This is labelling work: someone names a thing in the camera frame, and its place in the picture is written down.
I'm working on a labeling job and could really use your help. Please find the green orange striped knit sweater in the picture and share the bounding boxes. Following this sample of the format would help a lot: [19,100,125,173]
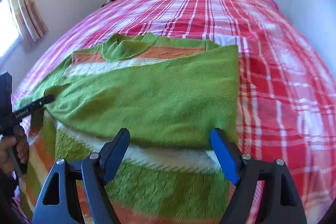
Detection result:
[16,33,239,223]

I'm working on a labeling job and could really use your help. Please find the person's left hand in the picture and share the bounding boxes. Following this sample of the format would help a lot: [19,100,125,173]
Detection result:
[0,125,30,177]

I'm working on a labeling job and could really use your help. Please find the left side window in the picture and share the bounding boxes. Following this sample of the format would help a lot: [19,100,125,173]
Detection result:
[0,0,20,63]

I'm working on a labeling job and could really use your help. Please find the beige left window curtain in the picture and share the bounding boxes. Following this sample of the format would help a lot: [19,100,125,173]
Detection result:
[9,0,49,52]

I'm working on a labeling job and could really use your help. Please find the red plaid bed sheet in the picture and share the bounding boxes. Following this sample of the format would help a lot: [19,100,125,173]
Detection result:
[13,0,335,223]

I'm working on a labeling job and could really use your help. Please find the pink cloth beside bed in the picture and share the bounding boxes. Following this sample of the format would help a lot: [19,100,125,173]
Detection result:
[261,0,279,11]

